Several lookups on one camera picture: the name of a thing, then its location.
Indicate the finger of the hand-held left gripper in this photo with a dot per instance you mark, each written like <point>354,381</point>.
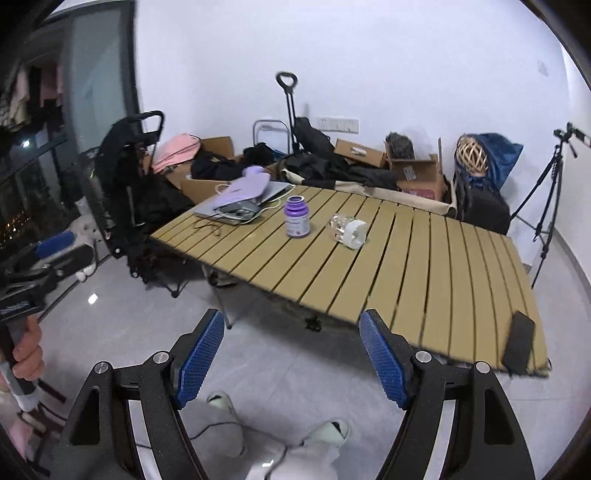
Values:
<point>55,243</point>
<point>74,261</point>

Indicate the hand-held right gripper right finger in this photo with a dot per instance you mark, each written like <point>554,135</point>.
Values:
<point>383,364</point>

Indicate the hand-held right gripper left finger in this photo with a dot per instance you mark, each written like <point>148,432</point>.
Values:
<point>201,360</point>

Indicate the person's left hand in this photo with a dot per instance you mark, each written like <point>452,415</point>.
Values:
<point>28,353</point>

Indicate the white plush toy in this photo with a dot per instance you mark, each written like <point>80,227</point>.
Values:
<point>85,235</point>

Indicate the pale green slipper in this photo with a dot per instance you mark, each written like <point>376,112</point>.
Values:
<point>221,400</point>
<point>334,431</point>

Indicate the black folded stroller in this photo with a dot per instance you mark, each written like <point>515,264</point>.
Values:
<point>131,198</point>

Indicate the black phone case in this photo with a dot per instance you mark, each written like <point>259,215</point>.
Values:
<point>519,344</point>

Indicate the glass jar with white lid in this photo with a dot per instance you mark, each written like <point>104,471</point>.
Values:
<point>348,229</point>

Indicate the hanging clothes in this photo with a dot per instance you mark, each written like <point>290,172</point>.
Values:
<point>27,97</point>

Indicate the pink bag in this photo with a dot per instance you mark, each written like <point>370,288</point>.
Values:
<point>178,148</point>

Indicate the large open cardboard box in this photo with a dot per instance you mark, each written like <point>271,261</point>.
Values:
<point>203,170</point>

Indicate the silver laptop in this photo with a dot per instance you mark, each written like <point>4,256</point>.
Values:
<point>251,203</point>

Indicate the purple plastic bottle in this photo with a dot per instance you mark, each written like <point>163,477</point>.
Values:
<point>298,219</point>

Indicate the lilac fabric pouch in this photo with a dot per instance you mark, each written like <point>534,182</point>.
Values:
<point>247,187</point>

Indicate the black backpack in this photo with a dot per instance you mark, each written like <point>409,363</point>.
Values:
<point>485,210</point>

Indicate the open cardboard box red print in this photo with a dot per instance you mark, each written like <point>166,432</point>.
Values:
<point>418,177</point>

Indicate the pile of black clothing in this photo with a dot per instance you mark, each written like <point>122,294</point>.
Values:
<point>332,168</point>

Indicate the flat cardboard box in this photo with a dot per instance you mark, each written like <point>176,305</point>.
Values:
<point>360,152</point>

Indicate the dark grey bundle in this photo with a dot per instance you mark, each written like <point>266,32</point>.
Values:
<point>400,145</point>

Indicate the white folding chair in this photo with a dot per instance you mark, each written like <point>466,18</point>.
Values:
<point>270,134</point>

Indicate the blue fabric bag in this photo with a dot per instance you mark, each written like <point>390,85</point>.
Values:
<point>501,154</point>

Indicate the black camera tripod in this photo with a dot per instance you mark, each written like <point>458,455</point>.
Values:
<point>549,194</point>

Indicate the white wall socket strip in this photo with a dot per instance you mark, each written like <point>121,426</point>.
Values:
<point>338,123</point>

